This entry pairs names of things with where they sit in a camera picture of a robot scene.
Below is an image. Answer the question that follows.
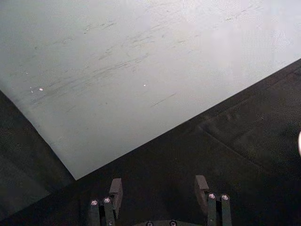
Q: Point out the black table cloth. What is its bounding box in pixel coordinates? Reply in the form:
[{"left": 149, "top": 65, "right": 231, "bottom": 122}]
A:
[{"left": 0, "top": 58, "right": 301, "bottom": 226}]

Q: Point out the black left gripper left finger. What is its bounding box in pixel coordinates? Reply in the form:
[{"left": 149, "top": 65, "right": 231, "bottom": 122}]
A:
[{"left": 90, "top": 178, "right": 124, "bottom": 226}]

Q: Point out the plain pale wall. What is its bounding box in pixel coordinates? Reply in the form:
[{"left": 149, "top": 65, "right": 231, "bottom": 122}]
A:
[{"left": 0, "top": 0, "right": 301, "bottom": 181}]

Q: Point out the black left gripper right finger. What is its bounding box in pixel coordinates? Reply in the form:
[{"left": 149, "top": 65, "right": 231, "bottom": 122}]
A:
[{"left": 194, "top": 175, "right": 233, "bottom": 226}]

